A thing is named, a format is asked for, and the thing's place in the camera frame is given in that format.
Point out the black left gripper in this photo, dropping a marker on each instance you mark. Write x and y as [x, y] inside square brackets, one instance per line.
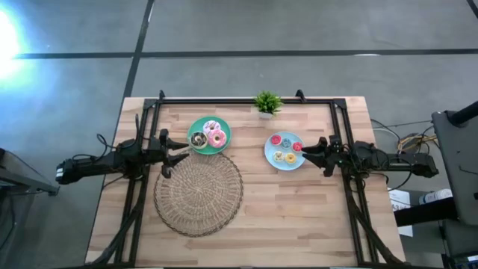
[158, 155]

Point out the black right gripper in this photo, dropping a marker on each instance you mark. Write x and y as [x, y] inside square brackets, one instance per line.
[336, 157]

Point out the large chocolate toy donut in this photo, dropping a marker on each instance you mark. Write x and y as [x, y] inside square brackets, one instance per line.
[194, 145]

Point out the small toy donut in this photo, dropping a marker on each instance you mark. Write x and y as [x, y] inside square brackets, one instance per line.
[295, 148]
[284, 145]
[275, 158]
[287, 160]
[273, 142]

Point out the teal round plate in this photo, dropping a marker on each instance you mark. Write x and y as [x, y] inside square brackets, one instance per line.
[196, 125]

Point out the large lilac drizzled toy donut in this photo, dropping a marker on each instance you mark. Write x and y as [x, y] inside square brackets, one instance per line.
[208, 125]

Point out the large pink toy donut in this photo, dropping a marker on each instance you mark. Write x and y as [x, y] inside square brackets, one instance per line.
[221, 142]

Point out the light blue round plate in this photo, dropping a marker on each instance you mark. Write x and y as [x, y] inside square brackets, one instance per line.
[270, 164]

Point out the round woven wicker placemat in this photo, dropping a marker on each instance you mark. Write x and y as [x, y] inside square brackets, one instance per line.
[198, 198]

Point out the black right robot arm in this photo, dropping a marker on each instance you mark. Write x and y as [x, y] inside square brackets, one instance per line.
[403, 164]

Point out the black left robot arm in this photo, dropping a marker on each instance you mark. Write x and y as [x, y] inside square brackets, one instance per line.
[97, 164]

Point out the small green potted plant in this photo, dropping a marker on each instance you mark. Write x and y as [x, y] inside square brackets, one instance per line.
[268, 102]

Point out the white paper sheet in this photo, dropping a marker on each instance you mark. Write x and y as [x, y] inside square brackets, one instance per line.
[399, 198]

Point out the black shelf bar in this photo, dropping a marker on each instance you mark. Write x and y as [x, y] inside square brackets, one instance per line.
[425, 213]

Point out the white plastic bottle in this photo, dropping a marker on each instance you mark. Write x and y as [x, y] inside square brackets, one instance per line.
[437, 196]

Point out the grey metal cart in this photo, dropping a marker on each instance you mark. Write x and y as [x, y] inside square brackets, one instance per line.
[461, 164]

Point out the black round pole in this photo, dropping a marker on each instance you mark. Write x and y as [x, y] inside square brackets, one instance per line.
[465, 114]

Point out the grey side table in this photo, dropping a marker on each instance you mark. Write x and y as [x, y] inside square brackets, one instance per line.
[26, 179]

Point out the black aluminium table frame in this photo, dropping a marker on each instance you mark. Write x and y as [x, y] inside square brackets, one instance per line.
[242, 101]

